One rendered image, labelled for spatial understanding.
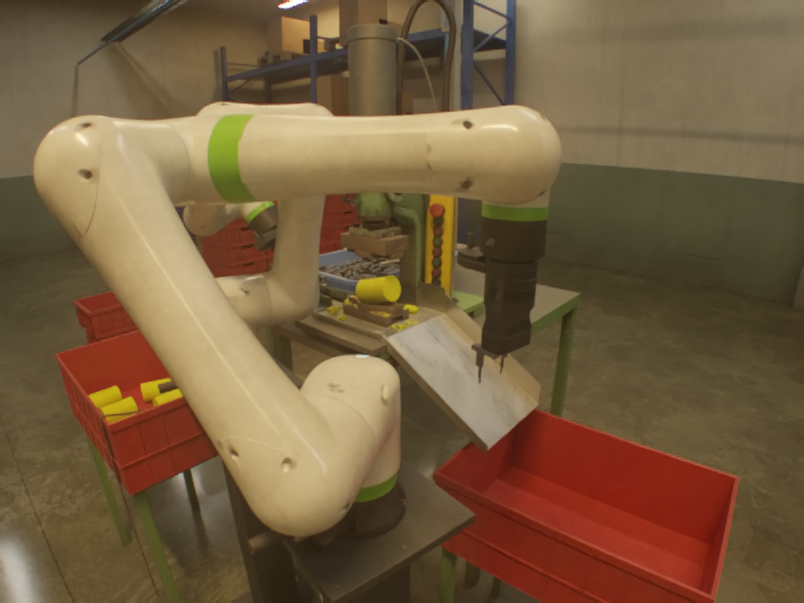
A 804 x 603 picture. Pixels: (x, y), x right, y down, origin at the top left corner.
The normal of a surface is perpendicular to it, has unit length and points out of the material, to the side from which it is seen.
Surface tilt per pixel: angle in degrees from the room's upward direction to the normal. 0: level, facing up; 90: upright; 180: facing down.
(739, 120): 90
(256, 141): 65
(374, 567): 0
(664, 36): 90
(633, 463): 90
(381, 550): 0
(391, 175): 119
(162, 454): 90
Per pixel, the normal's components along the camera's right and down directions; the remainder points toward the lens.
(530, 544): -0.64, 0.24
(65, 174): 0.11, 0.22
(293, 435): 0.51, -0.40
